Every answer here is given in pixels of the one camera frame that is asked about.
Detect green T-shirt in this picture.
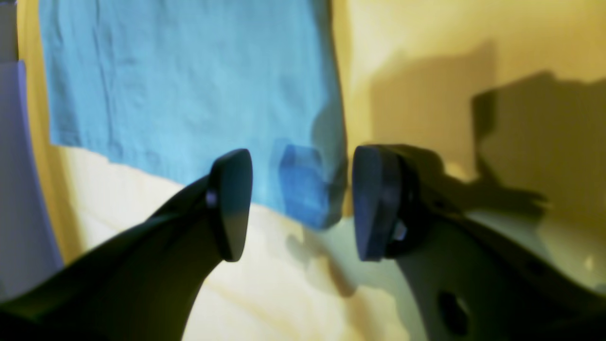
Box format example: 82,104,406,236
39,0,347,230

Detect yellow table cloth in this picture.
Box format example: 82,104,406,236
17,0,605,341

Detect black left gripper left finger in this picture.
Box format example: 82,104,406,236
1,149,253,341

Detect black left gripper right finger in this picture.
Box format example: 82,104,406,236
352,145,605,341

